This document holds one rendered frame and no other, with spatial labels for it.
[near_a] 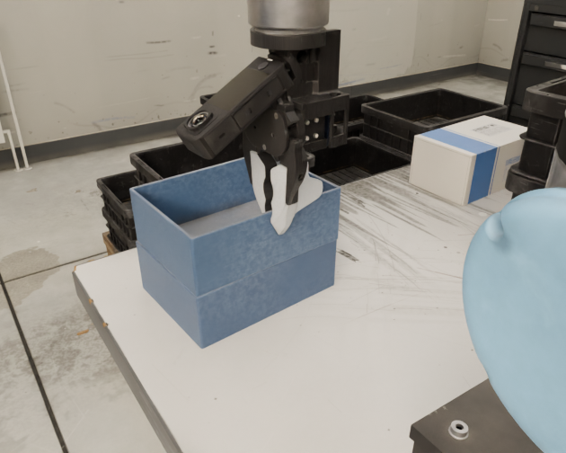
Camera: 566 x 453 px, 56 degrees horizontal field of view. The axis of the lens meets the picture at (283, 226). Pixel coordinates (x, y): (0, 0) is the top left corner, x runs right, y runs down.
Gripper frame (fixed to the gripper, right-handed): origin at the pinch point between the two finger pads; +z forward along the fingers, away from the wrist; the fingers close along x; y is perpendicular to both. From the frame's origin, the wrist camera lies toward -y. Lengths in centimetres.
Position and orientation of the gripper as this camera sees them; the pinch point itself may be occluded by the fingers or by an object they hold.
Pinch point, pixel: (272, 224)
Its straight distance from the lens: 58.4
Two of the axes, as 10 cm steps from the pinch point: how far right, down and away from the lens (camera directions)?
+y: 7.9, -2.9, 5.3
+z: 0.0, 8.8, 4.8
